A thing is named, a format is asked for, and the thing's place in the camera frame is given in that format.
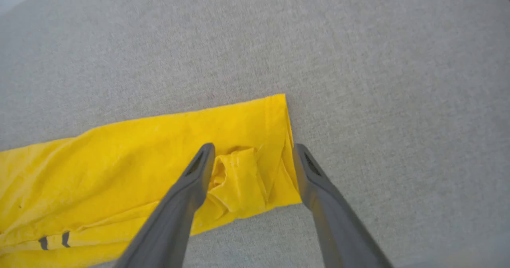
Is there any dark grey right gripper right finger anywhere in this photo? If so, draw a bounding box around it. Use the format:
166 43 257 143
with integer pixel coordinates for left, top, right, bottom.
293 143 395 268

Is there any yellow cloth garment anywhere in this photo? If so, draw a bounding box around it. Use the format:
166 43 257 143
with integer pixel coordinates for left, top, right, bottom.
0 94 302 268

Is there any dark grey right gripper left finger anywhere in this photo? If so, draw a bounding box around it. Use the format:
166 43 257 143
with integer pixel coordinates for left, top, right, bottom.
115 142 216 268

